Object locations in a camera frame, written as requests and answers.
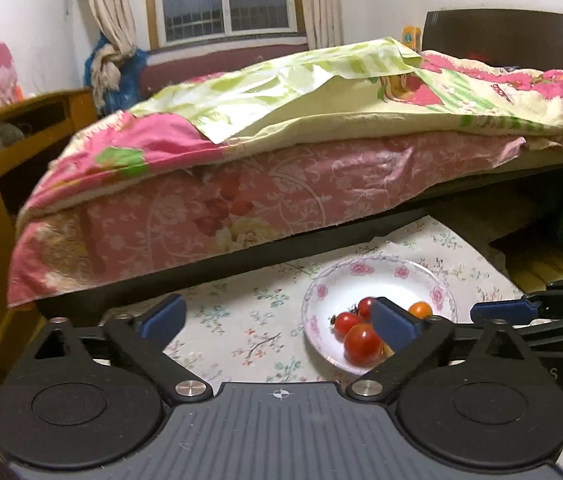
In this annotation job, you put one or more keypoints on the beige curtain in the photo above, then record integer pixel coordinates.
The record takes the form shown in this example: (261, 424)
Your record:
(106, 15)
(319, 0)

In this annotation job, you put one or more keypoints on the blue cloth bundle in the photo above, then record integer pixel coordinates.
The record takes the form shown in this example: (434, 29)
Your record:
(131, 80)

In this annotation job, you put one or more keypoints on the dark wooden headboard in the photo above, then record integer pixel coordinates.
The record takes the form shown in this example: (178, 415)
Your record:
(511, 35)

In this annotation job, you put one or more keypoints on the small red tomato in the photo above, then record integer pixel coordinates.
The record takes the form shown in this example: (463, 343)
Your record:
(364, 306)
(346, 323)

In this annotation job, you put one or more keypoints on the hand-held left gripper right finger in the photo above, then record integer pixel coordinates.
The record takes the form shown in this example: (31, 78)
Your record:
(394, 322)

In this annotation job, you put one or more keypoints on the white floral-rim bowl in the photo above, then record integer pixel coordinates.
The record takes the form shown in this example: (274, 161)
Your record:
(331, 285)

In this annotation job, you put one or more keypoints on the yellow and pink quilt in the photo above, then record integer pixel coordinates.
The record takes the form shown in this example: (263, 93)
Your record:
(286, 95)

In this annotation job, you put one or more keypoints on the dark bed frame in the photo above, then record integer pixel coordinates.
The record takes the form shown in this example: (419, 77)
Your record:
(311, 242)

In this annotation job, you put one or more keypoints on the small orange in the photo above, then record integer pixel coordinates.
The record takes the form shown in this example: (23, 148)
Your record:
(420, 309)

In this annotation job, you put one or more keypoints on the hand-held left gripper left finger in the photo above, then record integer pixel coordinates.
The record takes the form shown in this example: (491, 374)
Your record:
(164, 317)

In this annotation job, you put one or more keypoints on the small orange box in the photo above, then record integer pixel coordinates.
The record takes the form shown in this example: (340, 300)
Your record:
(410, 36)

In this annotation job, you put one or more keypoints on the floral tablecloth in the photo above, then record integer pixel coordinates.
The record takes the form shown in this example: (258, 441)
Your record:
(241, 320)

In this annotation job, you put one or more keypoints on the large red tomato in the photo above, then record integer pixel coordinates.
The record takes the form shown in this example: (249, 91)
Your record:
(363, 344)

